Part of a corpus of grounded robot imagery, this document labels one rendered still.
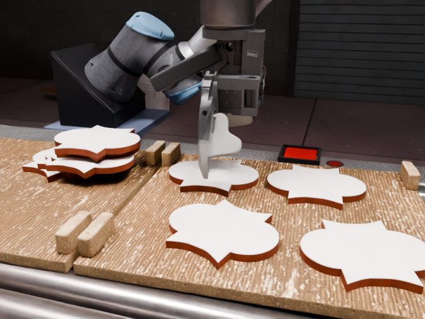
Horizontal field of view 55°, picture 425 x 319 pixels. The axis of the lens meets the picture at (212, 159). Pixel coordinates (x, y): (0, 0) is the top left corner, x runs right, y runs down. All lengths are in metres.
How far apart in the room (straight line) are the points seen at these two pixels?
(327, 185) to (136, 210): 0.28
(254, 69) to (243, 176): 0.17
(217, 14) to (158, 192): 0.26
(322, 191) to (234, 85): 0.20
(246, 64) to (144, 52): 0.56
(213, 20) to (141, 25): 0.56
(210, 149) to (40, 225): 0.24
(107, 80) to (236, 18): 0.65
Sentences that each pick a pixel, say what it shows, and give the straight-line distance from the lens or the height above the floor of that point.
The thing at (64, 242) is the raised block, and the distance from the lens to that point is 0.49.
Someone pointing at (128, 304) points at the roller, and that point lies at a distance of 0.46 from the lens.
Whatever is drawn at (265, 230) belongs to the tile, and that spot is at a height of 0.95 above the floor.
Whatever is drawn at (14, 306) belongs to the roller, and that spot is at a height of 0.92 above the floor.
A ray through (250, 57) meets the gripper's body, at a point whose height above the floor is 1.13.
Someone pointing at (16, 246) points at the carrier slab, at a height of 0.94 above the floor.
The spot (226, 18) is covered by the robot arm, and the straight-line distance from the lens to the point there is 0.55.
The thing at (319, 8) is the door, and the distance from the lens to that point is 5.22.
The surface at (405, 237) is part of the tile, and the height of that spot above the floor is 0.95.
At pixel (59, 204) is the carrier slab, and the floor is 0.94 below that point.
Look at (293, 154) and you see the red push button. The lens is 0.79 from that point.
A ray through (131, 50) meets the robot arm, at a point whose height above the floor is 1.08.
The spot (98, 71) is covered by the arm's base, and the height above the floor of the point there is 1.02.
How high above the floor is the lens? 1.21
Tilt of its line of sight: 22 degrees down
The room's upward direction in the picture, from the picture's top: straight up
